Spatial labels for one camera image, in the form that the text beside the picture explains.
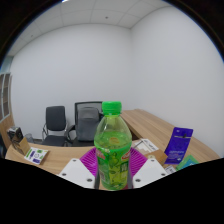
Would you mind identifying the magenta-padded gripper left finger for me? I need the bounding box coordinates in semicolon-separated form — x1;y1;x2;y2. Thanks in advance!
57;147;101;190

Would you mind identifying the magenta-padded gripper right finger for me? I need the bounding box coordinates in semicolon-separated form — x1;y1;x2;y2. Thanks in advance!
125;146;168;190

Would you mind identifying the green drink bottle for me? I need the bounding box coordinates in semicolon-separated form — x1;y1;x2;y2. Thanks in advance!
93;100;133;191

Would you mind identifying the purple package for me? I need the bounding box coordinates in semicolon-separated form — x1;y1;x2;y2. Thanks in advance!
164;126;194;165

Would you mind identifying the green box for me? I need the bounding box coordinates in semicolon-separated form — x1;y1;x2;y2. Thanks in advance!
175;154;200;172

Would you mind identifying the white printed leaflet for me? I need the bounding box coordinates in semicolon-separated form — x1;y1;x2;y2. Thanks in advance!
23;146;50;166

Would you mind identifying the wooden side desk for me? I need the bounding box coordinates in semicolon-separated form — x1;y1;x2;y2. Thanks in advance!
120;108;221;164

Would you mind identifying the mesh office chair with grey jacket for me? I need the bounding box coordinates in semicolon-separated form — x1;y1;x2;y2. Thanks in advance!
66;101;104;148

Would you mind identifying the black office chair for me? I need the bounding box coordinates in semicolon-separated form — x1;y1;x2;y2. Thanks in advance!
41;105;69;147

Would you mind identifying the dark brown printed box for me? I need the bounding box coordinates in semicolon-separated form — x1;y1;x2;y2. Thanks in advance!
6;126;24;144

